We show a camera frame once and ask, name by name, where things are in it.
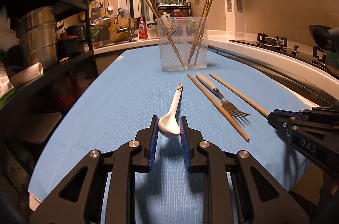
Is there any stainless steel stockpot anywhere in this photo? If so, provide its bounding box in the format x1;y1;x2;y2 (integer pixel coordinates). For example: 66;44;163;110
17;6;57;70

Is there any orange pot lid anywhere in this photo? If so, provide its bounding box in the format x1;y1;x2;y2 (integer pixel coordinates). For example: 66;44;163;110
57;32;79;42

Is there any white ceramic spoon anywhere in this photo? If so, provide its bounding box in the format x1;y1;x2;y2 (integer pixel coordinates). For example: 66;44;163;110
158;82;183;137

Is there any grey handled metal fork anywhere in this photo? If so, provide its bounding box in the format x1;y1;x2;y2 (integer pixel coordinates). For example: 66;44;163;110
196;73;250;118

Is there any black wok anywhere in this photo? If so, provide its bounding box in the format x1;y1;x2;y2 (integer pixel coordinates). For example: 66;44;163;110
309;24;339;54

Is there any black gas stove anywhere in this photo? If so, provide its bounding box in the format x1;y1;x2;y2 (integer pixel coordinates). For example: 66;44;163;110
229;32;338;76

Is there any black metal shelf rack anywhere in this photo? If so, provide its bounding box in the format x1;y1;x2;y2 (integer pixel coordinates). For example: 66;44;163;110
1;0;98;113

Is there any green cooking pot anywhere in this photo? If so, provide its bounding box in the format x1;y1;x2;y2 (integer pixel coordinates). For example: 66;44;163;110
325;51;339;74

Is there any glass jar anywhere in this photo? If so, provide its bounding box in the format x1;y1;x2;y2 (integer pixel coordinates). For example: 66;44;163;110
148;23;158;38

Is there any black spice rack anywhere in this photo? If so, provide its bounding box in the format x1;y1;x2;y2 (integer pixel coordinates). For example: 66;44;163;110
156;0;192;17

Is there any green snack bag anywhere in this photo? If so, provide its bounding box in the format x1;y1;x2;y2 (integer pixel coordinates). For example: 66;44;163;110
0;63;15;107

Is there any white paper roll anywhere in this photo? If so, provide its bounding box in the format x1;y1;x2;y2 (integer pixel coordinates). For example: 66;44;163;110
10;62;44;87

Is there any blue table cloth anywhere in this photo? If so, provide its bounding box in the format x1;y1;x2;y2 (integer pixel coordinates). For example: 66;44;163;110
28;46;311;223

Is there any red dish soap bottle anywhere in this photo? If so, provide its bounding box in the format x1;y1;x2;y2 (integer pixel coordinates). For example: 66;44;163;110
138;15;148;39

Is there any kitchen faucet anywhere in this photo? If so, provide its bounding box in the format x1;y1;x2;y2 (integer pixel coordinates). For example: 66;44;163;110
113;8;137;42

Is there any hanging white ladle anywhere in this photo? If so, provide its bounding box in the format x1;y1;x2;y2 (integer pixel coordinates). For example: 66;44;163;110
107;0;114;12

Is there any clear plastic utensil holder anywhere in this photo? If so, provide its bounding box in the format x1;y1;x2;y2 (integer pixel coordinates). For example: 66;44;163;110
156;17;207;72

